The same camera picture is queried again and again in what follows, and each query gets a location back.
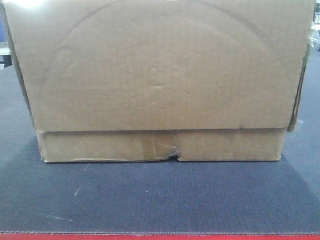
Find brown cardboard carton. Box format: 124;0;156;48
0;0;316;163

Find dark conveyor belt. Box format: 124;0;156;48
0;54;320;235

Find red conveyor edge strip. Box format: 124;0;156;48
0;233;320;240

